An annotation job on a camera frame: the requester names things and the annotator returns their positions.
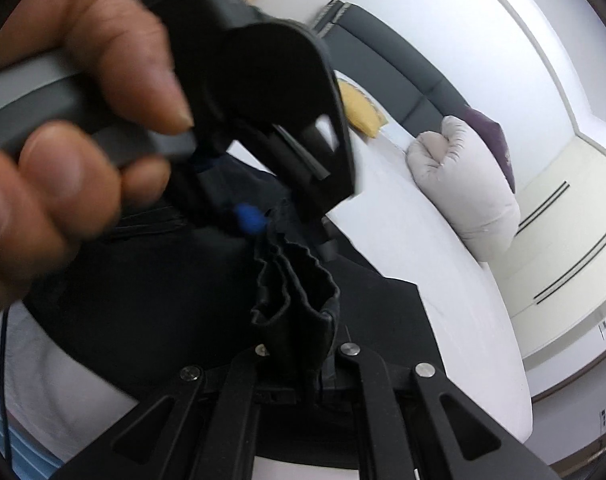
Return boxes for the black denim pants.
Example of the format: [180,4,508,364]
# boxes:
[25,155,442,399]

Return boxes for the left hand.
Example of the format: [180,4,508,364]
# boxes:
[0,0,193,312]

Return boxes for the yellow cushion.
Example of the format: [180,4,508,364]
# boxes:
[339,80,388,139]

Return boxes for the dark grey headboard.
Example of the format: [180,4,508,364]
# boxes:
[312,0,468,136]

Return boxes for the white folded duvet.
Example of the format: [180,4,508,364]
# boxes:
[406,116,521,262]

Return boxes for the purple pillow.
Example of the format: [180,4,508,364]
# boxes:
[462,107,516,193]

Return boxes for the cream wardrobe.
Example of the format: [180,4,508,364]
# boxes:
[490,138,606,358]

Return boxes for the white bed mattress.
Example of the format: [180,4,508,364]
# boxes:
[0,124,533,479]

